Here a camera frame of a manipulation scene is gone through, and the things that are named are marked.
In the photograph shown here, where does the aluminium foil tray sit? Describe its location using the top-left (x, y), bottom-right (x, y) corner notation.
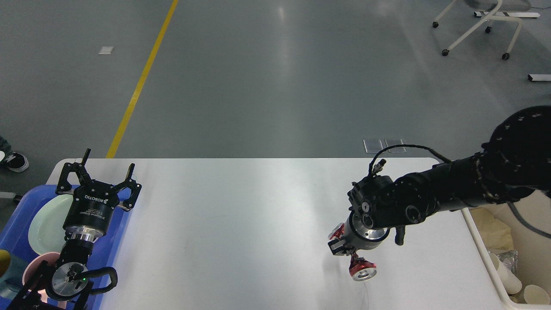
top-left (497, 250), bottom-right (518, 275)

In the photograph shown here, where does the person in jeans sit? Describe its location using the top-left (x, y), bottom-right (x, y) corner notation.
top-left (0, 136), bottom-right (30, 173)

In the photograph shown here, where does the dark teal mug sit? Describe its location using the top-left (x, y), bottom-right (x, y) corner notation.
top-left (0, 249), bottom-right (29, 300)

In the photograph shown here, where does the white office chair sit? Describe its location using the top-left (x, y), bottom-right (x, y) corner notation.
top-left (441, 0), bottom-right (532, 60)

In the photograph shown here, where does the light green plate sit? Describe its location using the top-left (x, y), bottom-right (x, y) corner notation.
top-left (28, 195), bottom-right (73, 255)

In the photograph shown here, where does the floor outlet cover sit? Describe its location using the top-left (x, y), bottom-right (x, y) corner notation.
top-left (363, 139), bottom-right (384, 154)
top-left (384, 139), bottom-right (407, 153)

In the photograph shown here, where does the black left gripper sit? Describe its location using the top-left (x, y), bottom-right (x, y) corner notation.
top-left (55, 149), bottom-right (142, 238)

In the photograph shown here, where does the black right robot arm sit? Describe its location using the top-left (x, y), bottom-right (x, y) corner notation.
top-left (328, 105), bottom-right (551, 256)

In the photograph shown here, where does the left floor outlet cover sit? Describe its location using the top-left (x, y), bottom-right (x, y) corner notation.
top-left (363, 139), bottom-right (384, 154)

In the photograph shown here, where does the brown paper bag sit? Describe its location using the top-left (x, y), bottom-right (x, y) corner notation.
top-left (470, 208), bottom-right (515, 254)

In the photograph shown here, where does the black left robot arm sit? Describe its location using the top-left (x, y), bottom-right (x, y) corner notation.
top-left (7, 149), bottom-right (142, 310)

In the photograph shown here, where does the white table foot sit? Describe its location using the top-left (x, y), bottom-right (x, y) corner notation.
top-left (527, 73), bottom-right (551, 82)

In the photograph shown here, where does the pink mug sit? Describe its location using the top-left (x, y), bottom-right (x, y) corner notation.
top-left (22, 252), bottom-right (67, 310)

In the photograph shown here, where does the right floor outlet cover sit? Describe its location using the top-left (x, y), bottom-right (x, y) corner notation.
top-left (384, 139), bottom-right (407, 153)

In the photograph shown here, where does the beige plastic bin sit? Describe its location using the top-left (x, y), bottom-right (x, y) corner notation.
top-left (461, 192), bottom-right (550, 310)

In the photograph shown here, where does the white paper cup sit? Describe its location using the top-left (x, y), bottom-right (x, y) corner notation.
top-left (517, 285), bottom-right (551, 305)
top-left (489, 252), bottom-right (522, 295)

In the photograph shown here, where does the crushed red can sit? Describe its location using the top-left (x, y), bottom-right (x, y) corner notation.
top-left (328, 223), bottom-right (377, 281)

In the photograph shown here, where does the white chair base left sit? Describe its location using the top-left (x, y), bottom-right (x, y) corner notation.
top-left (0, 192), bottom-right (22, 205)

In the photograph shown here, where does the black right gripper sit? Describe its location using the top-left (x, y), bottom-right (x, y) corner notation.
top-left (328, 211), bottom-right (389, 256)

